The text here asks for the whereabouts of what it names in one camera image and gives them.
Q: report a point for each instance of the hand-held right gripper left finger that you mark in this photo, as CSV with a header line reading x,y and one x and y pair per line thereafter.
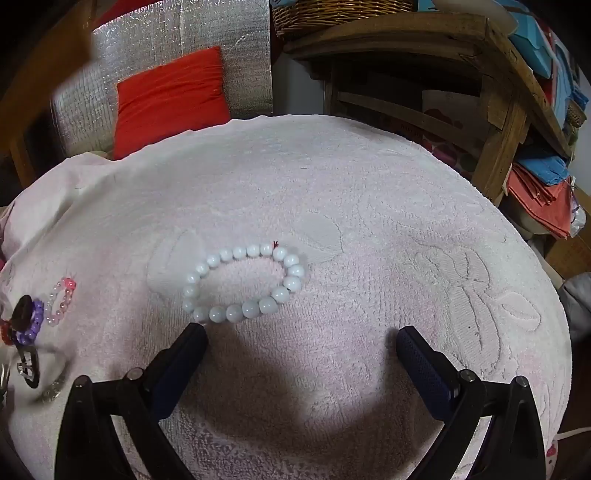
x,y
178,364

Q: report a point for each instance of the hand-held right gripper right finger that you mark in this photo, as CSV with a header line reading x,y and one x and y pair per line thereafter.
x,y
425,369

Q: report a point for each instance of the grey cloth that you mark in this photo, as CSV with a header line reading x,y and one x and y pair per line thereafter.
x,y
579,304

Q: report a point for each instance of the pale pink textured blanket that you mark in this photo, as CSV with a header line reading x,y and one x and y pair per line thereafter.
x,y
369,207

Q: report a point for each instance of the white plastic bag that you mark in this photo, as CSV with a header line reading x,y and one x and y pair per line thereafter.
x,y
577,217

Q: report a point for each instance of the red pillow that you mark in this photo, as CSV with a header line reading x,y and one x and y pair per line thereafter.
x,y
171,97

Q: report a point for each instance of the silver foil insulation sheet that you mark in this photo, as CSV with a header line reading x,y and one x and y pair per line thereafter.
x,y
244,55

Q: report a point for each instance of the wooden table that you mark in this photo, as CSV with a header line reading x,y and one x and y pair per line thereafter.
x,y
415,39

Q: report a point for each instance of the wicker basket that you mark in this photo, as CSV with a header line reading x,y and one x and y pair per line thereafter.
x,y
332,14

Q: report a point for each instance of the wooden chair frame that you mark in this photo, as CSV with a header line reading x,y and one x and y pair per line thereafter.
x,y
41,60

